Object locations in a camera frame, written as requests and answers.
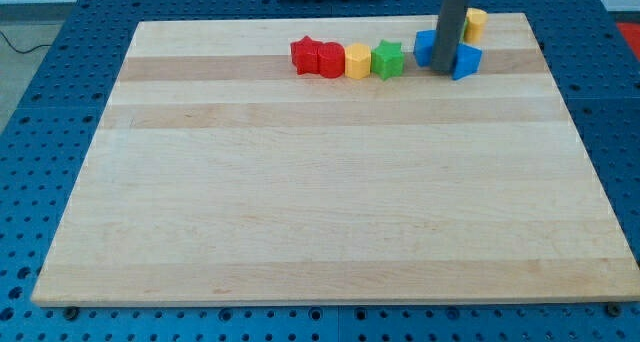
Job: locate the red object at right edge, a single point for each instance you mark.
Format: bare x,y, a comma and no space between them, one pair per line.
631,34

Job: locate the yellow heart block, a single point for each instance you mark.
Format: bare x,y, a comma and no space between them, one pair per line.
476,20

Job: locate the green block behind pusher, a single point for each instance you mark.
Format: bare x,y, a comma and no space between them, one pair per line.
463,31

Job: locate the blue cube block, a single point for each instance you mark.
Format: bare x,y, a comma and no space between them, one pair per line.
423,47

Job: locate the green star block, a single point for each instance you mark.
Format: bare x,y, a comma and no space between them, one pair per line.
387,60

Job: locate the blue triangle block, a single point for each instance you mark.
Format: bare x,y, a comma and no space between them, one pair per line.
467,61

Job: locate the red star block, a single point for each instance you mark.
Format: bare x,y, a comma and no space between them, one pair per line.
304,55

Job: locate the red cylinder block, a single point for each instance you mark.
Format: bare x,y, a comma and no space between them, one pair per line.
331,60

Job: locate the wooden board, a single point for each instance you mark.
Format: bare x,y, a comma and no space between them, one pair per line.
219,176

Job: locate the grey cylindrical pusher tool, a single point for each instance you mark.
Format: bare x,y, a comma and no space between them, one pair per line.
450,22

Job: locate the yellow hexagon block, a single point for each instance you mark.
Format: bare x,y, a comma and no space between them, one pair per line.
357,61

